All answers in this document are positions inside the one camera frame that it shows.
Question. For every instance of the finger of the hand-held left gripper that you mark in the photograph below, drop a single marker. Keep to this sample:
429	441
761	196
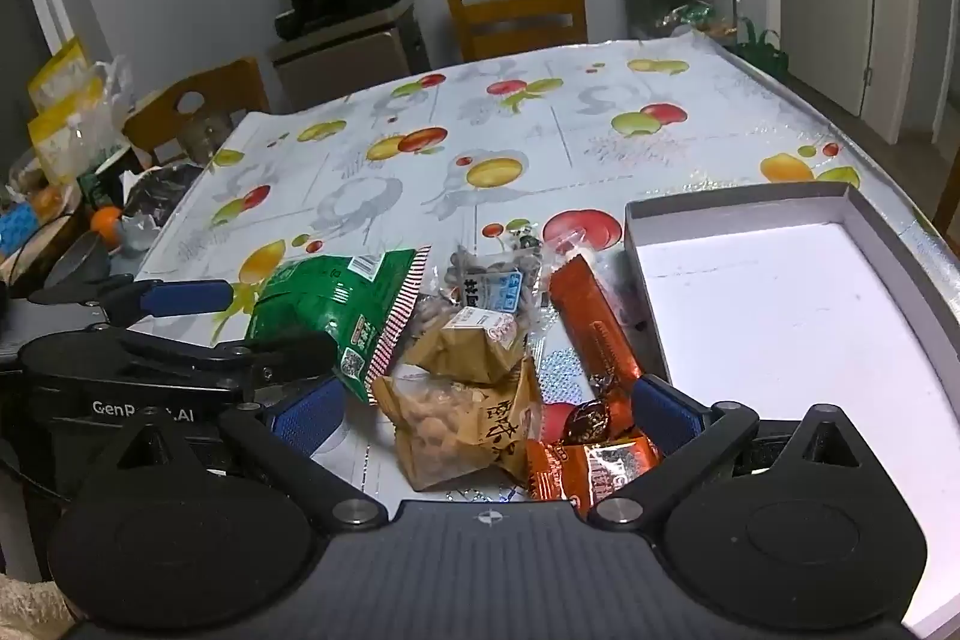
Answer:
292	355
187	297

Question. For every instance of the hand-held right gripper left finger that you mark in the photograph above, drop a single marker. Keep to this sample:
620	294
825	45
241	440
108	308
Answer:
307	419

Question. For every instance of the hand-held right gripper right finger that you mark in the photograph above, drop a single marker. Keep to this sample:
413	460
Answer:
664	411

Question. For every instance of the green snack bag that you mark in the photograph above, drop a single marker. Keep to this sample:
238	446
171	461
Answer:
322	302

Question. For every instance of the brown candy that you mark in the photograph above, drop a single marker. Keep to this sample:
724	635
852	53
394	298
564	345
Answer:
592	422

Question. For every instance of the small orange snack packet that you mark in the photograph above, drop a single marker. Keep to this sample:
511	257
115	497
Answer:
570	471

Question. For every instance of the long orange snack bar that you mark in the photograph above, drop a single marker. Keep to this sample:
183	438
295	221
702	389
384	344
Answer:
592	325

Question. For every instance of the tan nut packet clear window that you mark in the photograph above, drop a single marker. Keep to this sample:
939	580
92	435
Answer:
450	422

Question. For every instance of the white cardboard box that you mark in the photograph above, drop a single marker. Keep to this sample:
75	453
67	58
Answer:
787	310

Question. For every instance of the tan nut packet white label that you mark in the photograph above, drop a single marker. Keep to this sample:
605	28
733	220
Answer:
457	355

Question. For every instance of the clear seed packet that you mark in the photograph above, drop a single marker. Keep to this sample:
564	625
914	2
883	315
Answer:
480	280

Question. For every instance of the person's left forearm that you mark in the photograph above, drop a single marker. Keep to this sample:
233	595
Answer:
26	610

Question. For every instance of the crumpled clear plastic wrap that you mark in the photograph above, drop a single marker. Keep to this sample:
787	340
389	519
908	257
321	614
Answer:
141	233

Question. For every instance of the black plastic bag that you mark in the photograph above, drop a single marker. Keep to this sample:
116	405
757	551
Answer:
161	194

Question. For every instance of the orange fruit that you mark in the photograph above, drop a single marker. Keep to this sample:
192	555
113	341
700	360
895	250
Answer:
105	221

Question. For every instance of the dark bowl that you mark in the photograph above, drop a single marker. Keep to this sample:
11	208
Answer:
79	257

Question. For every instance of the black container green label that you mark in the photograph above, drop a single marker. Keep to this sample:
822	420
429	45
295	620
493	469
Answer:
109	179

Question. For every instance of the glass jar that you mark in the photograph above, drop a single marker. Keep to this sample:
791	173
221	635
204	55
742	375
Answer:
204	138

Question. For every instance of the blue packet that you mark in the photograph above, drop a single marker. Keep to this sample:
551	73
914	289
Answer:
16	229

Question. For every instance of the clear plastic bag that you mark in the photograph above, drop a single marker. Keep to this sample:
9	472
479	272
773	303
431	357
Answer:
112	108

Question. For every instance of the yellow paper bag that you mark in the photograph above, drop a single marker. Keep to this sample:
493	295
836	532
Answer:
56	70
56	138

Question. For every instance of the black and grey water dispenser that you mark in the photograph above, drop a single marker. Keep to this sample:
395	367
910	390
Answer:
337	63

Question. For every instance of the fruit print tablecloth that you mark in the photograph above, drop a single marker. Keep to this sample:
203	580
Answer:
525	115

